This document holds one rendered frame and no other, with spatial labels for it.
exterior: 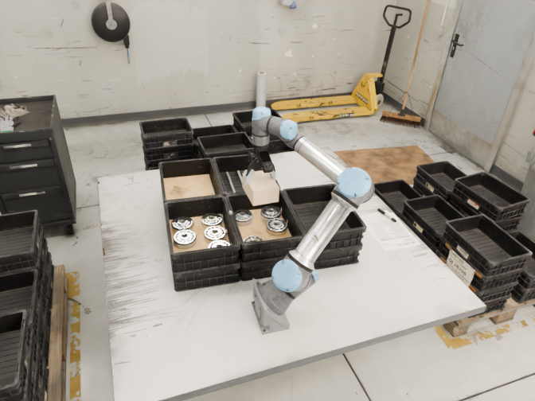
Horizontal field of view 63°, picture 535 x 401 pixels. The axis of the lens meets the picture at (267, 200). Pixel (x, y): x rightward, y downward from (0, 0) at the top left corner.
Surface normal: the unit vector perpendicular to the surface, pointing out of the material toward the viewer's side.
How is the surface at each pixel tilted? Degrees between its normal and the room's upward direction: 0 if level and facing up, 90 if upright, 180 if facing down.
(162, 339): 0
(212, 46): 90
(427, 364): 0
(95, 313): 0
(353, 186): 42
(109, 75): 90
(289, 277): 57
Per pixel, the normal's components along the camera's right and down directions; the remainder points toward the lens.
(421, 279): 0.04, -0.83
